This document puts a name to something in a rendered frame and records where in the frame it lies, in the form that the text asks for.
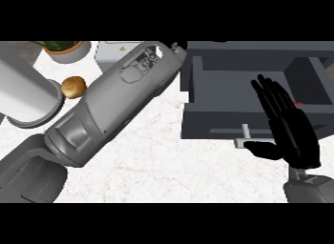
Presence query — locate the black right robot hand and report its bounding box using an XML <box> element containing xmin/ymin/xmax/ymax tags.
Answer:
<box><xmin>242</xmin><ymin>73</ymin><xmax>322</xmax><ymax>170</ymax></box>

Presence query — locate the dark grey open drawer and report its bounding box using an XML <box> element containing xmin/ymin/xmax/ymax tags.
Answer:
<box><xmin>179</xmin><ymin>41</ymin><xmax>334</xmax><ymax>141</ymax></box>

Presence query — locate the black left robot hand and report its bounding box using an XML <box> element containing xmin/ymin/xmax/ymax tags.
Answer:
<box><xmin>168</xmin><ymin>41</ymin><xmax>189</xmax><ymax>51</ymax></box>

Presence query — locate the potted green plant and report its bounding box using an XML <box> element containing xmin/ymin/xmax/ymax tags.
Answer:
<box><xmin>32</xmin><ymin>41</ymin><xmax>93</xmax><ymax>65</ymax></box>

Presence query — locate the brown potato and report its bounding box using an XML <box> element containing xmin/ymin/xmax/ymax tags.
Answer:
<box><xmin>60</xmin><ymin>75</ymin><xmax>87</xmax><ymax>100</ymax></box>

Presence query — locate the large white cylinder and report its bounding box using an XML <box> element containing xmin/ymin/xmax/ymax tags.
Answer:
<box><xmin>0</xmin><ymin>47</ymin><xmax>66</xmax><ymax>130</ymax></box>

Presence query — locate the pale grey appliance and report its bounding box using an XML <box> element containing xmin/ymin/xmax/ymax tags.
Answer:
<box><xmin>94</xmin><ymin>41</ymin><xmax>145</xmax><ymax>72</ymax></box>

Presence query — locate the grey drawer handle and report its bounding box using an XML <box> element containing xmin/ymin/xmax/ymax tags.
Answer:
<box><xmin>232</xmin><ymin>123</ymin><xmax>276</xmax><ymax>150</ymax></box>

